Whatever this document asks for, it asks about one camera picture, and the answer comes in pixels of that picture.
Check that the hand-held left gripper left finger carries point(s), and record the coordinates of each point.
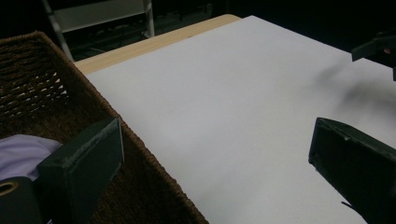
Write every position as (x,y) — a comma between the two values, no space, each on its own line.
(84,161)

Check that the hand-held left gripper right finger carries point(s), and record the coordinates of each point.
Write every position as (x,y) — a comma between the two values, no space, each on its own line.
(358,168)

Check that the brown wicker basket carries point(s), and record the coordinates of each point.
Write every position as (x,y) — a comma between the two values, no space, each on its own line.
(140,186)

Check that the purple pants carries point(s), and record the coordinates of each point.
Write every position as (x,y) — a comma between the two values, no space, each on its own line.
(18,155)

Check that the white table sheet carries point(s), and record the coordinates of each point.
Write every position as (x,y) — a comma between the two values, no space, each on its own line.
(218,109)

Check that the white metal stand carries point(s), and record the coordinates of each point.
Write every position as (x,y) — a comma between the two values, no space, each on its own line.
(99,15)

